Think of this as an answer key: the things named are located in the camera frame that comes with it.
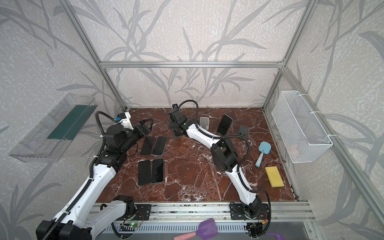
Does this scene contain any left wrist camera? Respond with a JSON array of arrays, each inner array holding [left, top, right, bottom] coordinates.
[[115, 112, 134, 130]]

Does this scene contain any back right blue phone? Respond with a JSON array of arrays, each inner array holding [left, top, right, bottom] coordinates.
[[217, 114, 233, 136]]

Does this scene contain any white folding phone stand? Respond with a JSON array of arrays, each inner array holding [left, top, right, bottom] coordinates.
[[200, 117, 210, 131]]

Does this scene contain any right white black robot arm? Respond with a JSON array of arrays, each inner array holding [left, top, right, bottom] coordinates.
[[168, 100, 271, 221]]

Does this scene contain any purple pink toy shovel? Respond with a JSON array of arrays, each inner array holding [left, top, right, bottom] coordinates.
[[174, 219, 218, 240]]

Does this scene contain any clear plastic wall shelf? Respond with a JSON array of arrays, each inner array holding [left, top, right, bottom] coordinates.
[[9, 94, 98, 163]]

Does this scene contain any white wire mesh basket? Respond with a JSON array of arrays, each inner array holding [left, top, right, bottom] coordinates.
[[272, 91, 333, 164]]

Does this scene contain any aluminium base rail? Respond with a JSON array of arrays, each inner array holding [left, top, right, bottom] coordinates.
[[114, 202, 316, 234]]

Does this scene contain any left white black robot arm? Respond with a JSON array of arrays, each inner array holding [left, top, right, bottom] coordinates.
[[36, 111, 154, 240]]

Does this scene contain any black phone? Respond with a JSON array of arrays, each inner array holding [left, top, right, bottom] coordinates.
[[140, 136, 155, 156], [151, 159, 164, 184], [152, 136, 168, 156], [138, 160, 152, 186]]

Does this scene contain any yellow sponge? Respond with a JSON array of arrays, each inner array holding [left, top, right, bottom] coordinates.
[[265, 166, 285, 188]]

